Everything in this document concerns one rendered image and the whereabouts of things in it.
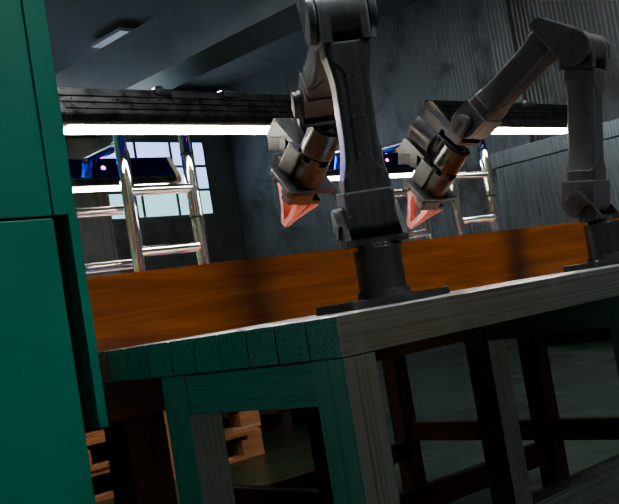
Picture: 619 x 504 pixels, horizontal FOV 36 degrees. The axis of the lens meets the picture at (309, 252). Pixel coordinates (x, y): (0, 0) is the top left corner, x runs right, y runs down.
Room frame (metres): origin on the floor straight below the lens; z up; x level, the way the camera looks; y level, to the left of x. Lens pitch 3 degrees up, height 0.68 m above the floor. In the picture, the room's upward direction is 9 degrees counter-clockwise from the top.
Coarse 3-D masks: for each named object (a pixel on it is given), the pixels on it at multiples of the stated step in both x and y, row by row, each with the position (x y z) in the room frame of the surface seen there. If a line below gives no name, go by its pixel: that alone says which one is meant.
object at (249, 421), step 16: (240, 416) 4.72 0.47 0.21; (256, 416) 4.79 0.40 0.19; (96, 432) 4.22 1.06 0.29; (224, 432) 4.65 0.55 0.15; (240, 432) 4.70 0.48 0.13; (256, 432) 4.75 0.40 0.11; (96, 448) 4.87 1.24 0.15; (240, 448) 4.70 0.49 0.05; (256, 448) 4.74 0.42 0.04; (96, 464) 4.19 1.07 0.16; (96, 496) 4.18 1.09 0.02; (112, 496) 4.20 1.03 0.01
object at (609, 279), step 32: (480, 288) 1.26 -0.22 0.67; (512, 288) 1.09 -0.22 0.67; (544, 288) 1.14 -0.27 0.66; (576, 288) 1.19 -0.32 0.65; (608, 288) 1.24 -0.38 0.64; (288, 320) 1.22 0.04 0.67; (320, 320) 0.90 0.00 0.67; (352, 320) 0.90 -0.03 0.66; (384, 320) 0.93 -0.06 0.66; (416, 320) 0.96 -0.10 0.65; (448, 320) 1.00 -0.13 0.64; (480, 320) 1.04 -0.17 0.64; (128, 352) 1.13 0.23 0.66; (160, 352) 1.09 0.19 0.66; (192, 352) 1.04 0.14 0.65; (224, 352) 1.00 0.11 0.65; (256, 352) 0.97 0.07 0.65; (288, 352) 0.93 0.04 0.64; (320, 352) 0.90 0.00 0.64; (352, 352) 0.89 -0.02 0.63
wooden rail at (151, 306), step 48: (432, 240) 1.63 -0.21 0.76; (480, 240) 1.72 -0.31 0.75; (528, 240) 1.82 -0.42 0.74; (576, 240) 1.92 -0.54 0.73; (96, 288) 1.20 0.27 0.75; (144, 288) 1.24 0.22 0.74; (192, 288) 1.29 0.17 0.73; (240, 288) 1.35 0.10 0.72; (288, 288) 1.41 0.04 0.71; (336, 288) 1.47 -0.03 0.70; (96, 336) 1.19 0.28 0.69; (144, 336) 1.24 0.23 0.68; (144, 384) 1.23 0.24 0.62
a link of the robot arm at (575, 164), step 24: (600, 48) 1.62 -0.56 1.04; (576, 72) 1.62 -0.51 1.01; (600, 72) 1.63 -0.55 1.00; (576, 96) 1.63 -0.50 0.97; (600, 96) 1.64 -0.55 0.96; (576, 120) 1.64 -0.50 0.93; (600, 120) 1.64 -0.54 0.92; (576, 144) 1.65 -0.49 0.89; (600, 144) 1.64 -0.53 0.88; (576, 168) 1.65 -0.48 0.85; (600, 168) 1.65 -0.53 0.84; (600, 192) 1.64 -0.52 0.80
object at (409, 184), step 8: (432, 176) 1.84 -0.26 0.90; (440, 176) 1.83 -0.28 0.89; (448, 176) 1.83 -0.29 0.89; (408, 184) 1.86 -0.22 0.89; (432, 184) 1.85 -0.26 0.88; (440, 184) 1.84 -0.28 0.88; (448, 184) 1.85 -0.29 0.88; (416, 192) 1.85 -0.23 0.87; (424, 192) 1.86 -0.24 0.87; (432, 192) 1.86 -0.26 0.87; (440, 192) 1.86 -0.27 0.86; (448, 192) 1.90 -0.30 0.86; (424, 200) 1.84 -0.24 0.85; (432, 200) 1.85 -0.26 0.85; (440, 200) 1.87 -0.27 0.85; (448, 200) 1.89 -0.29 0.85
